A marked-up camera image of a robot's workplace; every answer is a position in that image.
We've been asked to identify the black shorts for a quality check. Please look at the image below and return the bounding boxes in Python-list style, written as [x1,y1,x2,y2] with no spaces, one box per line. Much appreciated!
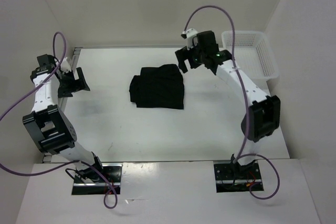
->
[129,64,185,110]

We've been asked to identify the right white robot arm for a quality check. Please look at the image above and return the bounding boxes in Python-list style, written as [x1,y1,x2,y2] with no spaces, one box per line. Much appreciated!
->
[175,28,280,178]

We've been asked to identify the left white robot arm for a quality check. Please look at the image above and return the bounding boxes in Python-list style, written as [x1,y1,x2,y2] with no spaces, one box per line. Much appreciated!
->
[23,54,105,182]

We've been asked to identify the white plastic basket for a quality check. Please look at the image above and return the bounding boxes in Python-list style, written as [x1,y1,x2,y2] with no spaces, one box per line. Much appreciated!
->
[222,30,279,81]

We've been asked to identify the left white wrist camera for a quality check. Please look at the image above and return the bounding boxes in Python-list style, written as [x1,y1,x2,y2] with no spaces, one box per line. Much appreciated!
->
[59,57,72,73]

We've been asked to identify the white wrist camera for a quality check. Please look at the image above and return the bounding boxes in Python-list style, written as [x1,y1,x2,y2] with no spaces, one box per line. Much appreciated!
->
[59,57,72,73]
[181,28,198,50]

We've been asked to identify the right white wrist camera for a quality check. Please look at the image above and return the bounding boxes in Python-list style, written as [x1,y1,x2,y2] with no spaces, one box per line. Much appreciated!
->
[181,28,198,50]

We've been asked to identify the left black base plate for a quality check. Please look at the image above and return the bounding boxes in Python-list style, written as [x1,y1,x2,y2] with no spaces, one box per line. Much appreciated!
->
[67,163,122,196]

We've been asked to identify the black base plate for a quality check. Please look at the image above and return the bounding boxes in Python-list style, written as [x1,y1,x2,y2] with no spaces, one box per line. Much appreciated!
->
[67,163,122,196]
[213,162,264,193]

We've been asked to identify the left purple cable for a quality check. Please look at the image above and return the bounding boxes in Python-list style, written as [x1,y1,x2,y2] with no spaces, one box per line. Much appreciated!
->
[0,31,119,208]

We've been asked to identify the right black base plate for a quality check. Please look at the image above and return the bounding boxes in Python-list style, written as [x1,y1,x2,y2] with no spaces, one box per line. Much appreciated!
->
[213,162,264,193]

